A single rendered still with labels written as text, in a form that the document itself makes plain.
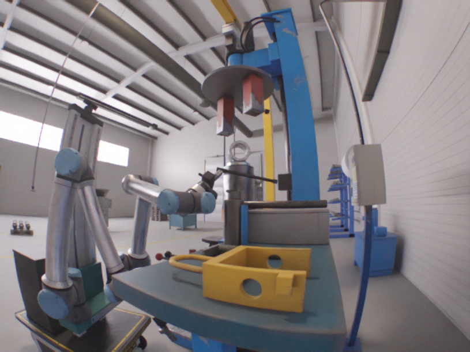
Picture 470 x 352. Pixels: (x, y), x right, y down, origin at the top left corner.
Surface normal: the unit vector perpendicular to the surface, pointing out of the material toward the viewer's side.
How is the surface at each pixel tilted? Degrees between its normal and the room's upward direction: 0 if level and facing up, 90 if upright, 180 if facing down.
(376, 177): 90
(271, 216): 90
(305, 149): 90
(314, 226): 90
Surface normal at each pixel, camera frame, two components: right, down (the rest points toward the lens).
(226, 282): -0.41, -0.13
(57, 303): 0.39, -0.05
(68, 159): 0.42, -0.25
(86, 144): 1.00, 0.00
